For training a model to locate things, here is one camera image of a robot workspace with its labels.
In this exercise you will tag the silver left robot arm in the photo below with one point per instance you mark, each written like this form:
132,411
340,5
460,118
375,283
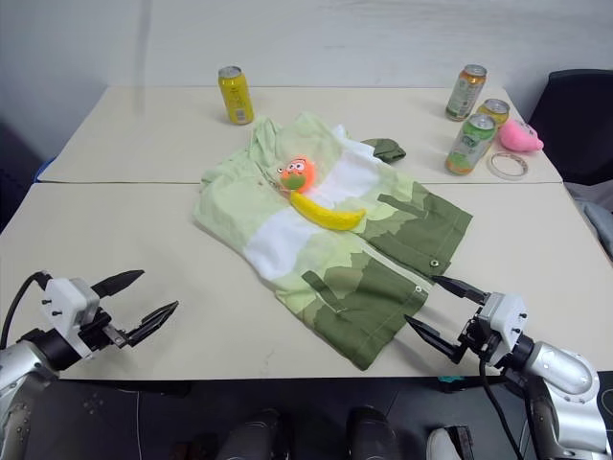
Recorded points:
21,364

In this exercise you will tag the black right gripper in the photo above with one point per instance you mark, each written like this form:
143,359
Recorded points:
481,342

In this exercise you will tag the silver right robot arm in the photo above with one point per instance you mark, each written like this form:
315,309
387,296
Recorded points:
565,378

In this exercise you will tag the orange plush toy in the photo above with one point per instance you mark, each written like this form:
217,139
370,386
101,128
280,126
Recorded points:
298,173

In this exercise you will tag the pink plush toy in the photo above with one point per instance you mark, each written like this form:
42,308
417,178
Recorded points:
521,138

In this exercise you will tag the green and white shorts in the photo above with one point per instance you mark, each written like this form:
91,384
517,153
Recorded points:
345,268

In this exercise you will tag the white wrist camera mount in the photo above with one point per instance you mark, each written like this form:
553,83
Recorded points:
507,311
67,299

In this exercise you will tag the black chair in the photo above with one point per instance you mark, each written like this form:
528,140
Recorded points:
574,124

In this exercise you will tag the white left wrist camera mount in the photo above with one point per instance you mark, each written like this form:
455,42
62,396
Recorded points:
67,299

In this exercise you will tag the tall yellow drink can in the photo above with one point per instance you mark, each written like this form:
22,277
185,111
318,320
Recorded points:
235,96

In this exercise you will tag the yellow toy banana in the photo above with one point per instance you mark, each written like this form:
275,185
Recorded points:
328,214

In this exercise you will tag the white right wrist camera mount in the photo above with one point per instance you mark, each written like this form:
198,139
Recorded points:
507,311

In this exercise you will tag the short yellow drink can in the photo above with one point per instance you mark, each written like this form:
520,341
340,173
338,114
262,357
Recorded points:
497,111

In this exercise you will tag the green and white drink can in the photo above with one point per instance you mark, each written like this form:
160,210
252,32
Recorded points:
469,144

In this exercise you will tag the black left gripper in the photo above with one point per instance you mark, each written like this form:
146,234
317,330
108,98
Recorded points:
101,333

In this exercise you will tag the grey cloth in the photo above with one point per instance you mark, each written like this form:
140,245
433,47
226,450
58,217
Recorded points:
594,211

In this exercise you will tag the orange and green drink can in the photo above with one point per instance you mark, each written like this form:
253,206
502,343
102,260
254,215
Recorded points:
466,93

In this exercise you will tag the clear tape roll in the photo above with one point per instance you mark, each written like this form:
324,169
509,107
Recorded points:
493,165

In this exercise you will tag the white rounded shape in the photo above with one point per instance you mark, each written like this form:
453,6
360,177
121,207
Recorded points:
443,445

